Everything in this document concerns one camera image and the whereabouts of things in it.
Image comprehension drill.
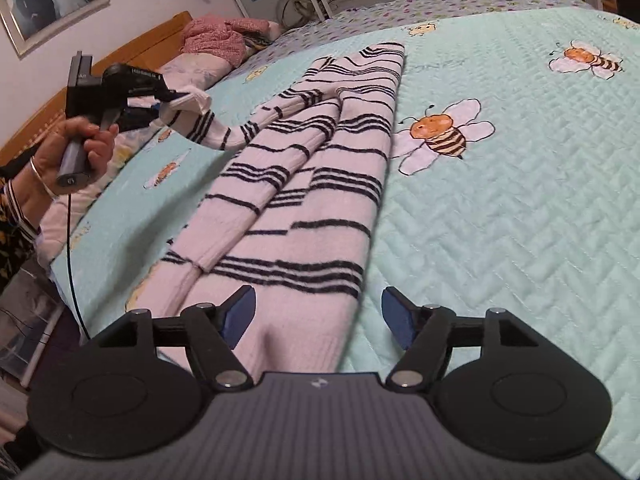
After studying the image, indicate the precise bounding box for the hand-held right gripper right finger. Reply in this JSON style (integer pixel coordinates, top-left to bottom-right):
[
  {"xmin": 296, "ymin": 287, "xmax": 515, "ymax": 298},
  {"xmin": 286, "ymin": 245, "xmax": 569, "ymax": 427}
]
[{"xmin": 381, "ymin": 285, "xmax": 543, "ymax": 392}]

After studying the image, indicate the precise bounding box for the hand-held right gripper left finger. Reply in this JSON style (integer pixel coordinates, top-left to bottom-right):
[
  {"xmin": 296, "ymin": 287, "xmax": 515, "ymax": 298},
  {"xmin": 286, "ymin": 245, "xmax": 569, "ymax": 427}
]
[{"xmin": 94, "ymin": 284, "xmax": 258, "ymax": 393}]

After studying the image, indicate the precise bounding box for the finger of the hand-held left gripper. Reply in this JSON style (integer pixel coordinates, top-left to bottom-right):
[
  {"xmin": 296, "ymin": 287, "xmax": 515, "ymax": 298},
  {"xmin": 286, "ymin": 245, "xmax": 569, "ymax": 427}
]
[
  {"xmin": 130, "ymin": 84, "xmax": 194, "ymax": 107},
  {"xmin": 119, "ymin": 105, "xmax": 164, "ymax": 132}
]

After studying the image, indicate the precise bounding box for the person's left forearm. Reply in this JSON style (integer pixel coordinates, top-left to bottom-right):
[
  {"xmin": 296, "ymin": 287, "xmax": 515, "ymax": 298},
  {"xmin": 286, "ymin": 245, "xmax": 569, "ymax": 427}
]
[{"xmin": 0, "ymin": 156, "xmax": 57, "ymax": 282}]

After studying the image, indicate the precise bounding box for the person's left hand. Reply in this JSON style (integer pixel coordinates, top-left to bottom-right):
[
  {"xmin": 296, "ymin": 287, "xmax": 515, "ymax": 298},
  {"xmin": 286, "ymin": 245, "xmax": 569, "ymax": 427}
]
[{"xmin": 30, "ymin": 116, "xmax": 121, "ymax": 200}]

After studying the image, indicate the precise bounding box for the pale floral pillow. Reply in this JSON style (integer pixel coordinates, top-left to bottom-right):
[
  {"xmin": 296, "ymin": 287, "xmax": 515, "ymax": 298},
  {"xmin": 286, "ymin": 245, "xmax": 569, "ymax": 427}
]
[{"xmin": 41, "ymin": 51, "xmax": 237, "ymax": 262}]

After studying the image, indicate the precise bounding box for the wooden headboard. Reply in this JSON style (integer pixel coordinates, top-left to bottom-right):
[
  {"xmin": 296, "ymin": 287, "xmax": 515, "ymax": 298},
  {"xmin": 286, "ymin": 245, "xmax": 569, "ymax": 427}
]
[{"xmin": 0, "ymin": 10, "xmax": 194, "ymax": 172}]

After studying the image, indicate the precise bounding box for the pink knitted garment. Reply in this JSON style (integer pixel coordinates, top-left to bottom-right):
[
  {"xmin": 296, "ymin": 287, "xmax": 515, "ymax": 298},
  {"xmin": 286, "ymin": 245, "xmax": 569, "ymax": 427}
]
[{"xmin": 179, "ymin": 15, "xmax": 272, "ymax": 69}]

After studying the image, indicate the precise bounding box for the mint quilted bee bedspread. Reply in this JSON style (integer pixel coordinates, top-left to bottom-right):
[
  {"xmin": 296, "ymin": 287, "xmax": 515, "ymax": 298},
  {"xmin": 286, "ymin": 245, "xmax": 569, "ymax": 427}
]
[{"xmin": 49, "ymin": 0, "xmax": 640, "ymax": 467}]

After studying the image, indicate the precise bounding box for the purple floral blanket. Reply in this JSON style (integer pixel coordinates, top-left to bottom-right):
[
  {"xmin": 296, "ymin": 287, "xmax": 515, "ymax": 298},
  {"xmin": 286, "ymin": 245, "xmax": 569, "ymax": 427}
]
[{"xmin": 276, "ymin": 0, "xmax": 602, "ymax": 57}]

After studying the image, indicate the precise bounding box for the framed wall photo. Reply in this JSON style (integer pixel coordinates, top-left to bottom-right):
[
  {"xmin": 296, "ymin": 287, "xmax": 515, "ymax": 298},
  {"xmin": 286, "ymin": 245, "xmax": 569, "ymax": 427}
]
[{"xmin": 0, "ymin": 0, "xmax": 112, "ymax": 59}]

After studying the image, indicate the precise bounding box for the black cable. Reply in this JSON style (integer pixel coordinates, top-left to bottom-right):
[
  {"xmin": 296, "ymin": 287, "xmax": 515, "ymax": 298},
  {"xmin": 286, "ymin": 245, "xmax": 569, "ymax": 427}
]
[{"xmin": 64, "ymin": 189, "xmax": 92, "ymax": 342}]

